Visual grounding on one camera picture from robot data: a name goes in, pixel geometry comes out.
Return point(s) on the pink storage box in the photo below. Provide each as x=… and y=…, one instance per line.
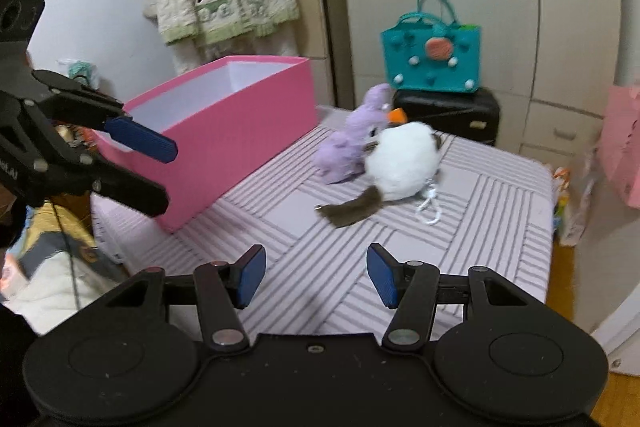
x=225, y=132

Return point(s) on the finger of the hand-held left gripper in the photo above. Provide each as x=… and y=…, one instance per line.
x=145, y=139
x=135, y=194

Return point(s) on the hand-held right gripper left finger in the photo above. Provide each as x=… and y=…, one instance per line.
x=250, y=277

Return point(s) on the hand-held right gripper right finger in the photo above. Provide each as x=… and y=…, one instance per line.
x=382, y=277

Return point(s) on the black suitcase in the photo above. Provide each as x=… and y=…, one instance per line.
x=450, y=112

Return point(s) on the purple plush toy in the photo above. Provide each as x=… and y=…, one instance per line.
x=340, y=152

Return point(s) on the striped bed sheet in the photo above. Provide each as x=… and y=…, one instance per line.
x=475, y=207

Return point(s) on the teal felt handbag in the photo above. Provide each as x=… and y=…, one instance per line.
x=400, y=52

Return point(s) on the white plush bird toy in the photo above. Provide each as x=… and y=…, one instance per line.
x=400, y=162

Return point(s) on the yellow grey cloth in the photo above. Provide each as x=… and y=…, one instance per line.
x=50, y=227

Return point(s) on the white teal plastic bag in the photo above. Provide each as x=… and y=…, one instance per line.
x=80, y=68

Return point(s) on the white fleece cloth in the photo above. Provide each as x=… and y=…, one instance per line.
x=45, y=292

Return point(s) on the pink paper bag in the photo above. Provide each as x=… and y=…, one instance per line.
x=622, y=142

